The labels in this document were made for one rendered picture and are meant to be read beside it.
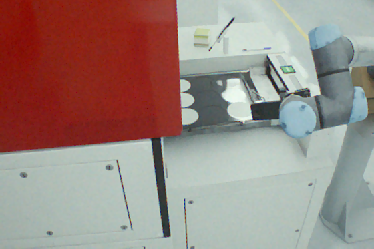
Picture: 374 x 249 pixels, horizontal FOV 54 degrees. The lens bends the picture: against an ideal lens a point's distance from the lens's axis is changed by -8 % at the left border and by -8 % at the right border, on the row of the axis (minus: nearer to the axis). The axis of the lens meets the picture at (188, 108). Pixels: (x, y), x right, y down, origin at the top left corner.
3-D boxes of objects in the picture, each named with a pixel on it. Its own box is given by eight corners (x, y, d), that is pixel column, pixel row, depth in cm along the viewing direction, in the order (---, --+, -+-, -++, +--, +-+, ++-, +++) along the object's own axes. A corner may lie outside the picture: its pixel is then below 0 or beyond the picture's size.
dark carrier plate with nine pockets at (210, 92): (170, 129, 147) (169, 128, 146) (162, 80, 174) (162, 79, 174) (259, 119, 150) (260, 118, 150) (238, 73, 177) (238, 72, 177)
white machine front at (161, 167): (163, 237, 117) (151, 141, 93) (147, 90, 181) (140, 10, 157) (173, 236, 117) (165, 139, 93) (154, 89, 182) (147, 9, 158)
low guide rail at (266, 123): (165, 137, 154) (165, 131, 153) (165, 134, 156) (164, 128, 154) (286, 123, 159) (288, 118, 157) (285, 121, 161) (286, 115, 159)
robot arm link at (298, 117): (322, 135, 78) (282, 143, 80) (317, 125, 88) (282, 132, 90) (316, 99, 77) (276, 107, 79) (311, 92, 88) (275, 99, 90)
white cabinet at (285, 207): (177, 296, 182) (165, 191, 133) (159, 164, 258) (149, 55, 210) (299, 276, 188) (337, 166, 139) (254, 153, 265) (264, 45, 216)
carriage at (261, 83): (270, 125, 154) (271, 119, 152) (248, 77, 183) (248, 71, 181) (289, 123, 154) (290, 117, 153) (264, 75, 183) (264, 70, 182)
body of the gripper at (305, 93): (312, 113, 104) (316, 121, 92) (282, 119, 106) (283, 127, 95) (307, 85, 103) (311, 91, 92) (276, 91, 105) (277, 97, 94)
